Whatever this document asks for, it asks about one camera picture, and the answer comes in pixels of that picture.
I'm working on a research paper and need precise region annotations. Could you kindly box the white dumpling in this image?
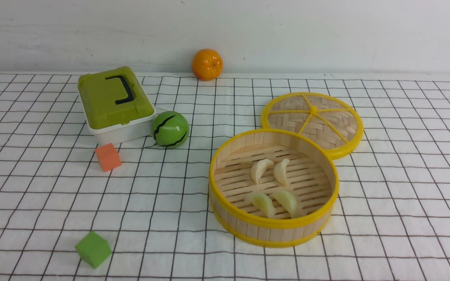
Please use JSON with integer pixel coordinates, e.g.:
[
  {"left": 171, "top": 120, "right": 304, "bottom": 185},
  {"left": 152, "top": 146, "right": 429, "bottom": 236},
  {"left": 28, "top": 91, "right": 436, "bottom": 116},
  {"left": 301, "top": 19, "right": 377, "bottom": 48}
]
[
  {"left": 273, "top": 158, "right": 290, "bottom": 186},
  {"left": 250, "top": 159, "right": 274, "bottom": 185}
]

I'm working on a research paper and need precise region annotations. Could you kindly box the green toy watermelon ball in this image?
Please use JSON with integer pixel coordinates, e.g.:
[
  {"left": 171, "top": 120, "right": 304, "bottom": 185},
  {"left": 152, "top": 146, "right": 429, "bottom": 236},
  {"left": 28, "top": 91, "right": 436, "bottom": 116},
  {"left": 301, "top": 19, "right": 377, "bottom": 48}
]
[{"left": 152, "top": 111, "right": 189, "bottom": 149}]

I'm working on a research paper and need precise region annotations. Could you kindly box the white grid tablecloth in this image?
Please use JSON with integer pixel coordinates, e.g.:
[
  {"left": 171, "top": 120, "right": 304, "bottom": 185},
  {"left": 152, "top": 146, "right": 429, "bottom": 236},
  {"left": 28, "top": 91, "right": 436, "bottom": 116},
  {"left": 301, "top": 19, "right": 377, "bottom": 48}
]
[{"left": 0, "top": 73, "right": 450, "bottom": 281}]

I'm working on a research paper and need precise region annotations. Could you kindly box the woven bamboo steamer lid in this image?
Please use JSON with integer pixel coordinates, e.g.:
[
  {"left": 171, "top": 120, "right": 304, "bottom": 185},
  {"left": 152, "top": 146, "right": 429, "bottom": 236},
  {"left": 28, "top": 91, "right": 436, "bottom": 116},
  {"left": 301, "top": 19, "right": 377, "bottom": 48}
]
[{"left": 261, "top": 92, "right": 364, "bottom": 160}]

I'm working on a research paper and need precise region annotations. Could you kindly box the orange foam cube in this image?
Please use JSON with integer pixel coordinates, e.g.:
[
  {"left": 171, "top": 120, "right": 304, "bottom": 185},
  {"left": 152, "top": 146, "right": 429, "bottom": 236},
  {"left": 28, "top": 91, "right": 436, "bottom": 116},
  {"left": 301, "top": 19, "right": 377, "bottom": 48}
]
[{"left": 95, "top": 143, "right": 122, "bottom": 173}]

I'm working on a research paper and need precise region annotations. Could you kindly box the bamboo steamer tray yellow rim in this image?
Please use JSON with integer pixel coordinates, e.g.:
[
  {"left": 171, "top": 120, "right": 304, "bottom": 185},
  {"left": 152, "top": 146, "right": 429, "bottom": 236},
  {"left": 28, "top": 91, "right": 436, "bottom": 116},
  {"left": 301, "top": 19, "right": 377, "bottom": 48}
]
[{"left": 209, "top": 129, "right": 340, "bottom": 248}]

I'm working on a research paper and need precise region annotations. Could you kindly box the green lidded white box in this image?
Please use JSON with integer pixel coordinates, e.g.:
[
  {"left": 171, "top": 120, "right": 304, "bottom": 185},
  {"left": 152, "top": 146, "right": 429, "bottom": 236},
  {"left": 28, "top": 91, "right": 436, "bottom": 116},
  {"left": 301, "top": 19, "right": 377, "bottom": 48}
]
[{"left": 77, "top": 66, "right": 157, "bottom": 146}]

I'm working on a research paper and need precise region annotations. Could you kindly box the pale green dumpling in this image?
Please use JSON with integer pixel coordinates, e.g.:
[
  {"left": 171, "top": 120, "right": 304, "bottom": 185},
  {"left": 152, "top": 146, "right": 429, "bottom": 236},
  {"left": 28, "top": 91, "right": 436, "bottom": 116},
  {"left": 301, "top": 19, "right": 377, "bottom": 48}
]
[
  {"left": 270, "top": 190, "right": 300, "bottom": 219},
  {"left": 244, "top": 191, "right": 275, "bottom": 219}
]

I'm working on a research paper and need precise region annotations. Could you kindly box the green foam cube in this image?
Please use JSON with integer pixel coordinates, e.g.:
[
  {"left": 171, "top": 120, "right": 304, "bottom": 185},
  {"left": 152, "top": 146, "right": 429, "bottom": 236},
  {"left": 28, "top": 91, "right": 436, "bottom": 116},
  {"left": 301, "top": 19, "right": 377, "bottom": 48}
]
[{"left": 75, "top": 231, "right": 112, "bottom": 269}]

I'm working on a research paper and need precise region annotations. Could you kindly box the orange toy fruit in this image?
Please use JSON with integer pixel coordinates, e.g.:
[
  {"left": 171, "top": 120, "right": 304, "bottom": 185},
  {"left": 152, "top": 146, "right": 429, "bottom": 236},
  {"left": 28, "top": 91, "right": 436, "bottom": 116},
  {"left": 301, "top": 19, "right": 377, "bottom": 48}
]
[{"left": 191, "top": 48, "right": 223, "bottom": 81}]

